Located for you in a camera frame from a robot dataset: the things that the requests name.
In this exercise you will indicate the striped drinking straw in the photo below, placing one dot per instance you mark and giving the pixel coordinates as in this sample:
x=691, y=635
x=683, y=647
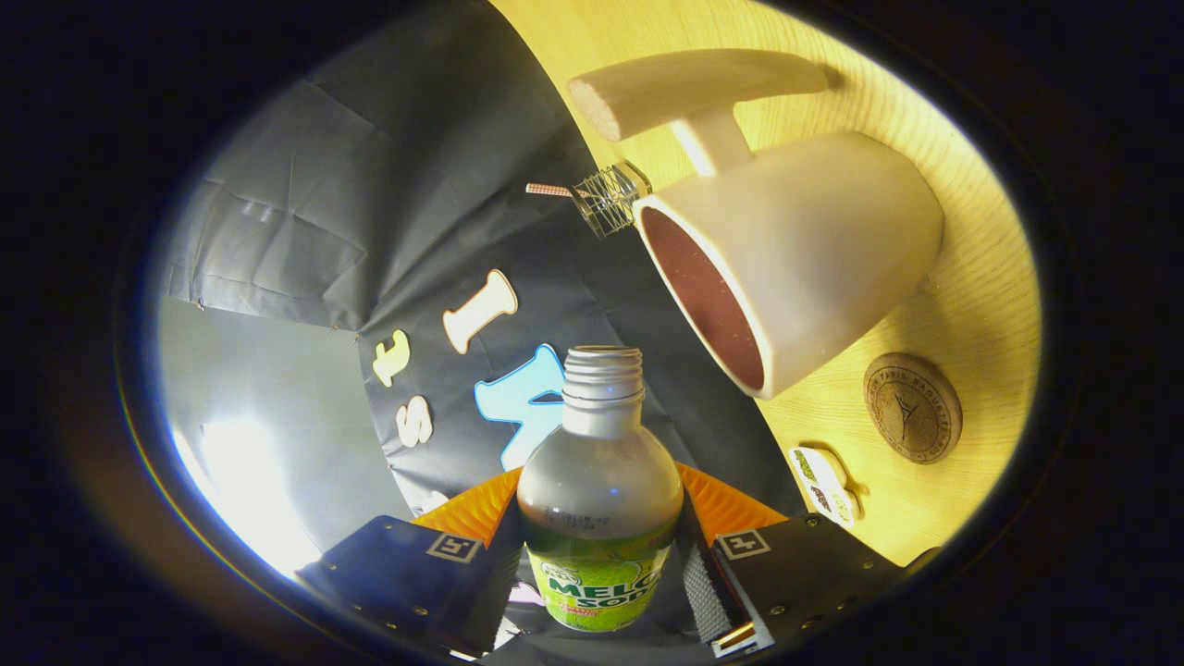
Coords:
x=550, y=190

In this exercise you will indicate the round cork coaster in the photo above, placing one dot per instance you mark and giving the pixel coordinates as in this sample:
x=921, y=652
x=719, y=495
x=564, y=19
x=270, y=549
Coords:
x=913, y=408

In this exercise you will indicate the silver green juice bottle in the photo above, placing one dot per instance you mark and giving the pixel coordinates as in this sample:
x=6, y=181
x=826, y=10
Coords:
x=601, y=462

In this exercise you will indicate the white divided dish with beans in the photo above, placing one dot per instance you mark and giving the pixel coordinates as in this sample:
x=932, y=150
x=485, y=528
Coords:
x=826, y=486

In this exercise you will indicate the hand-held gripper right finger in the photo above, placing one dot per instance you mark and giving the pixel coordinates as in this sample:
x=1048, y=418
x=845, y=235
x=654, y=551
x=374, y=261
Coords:
x=814, y=564

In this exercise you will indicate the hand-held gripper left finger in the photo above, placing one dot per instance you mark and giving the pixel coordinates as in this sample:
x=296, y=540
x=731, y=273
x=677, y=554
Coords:
x=398, y=573

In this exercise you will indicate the black backdrop cloth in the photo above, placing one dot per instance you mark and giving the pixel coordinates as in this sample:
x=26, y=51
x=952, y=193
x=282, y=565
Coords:
x=416, y=185

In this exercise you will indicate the wooden table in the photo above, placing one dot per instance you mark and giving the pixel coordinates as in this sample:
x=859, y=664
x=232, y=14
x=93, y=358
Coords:
x=985, y=296

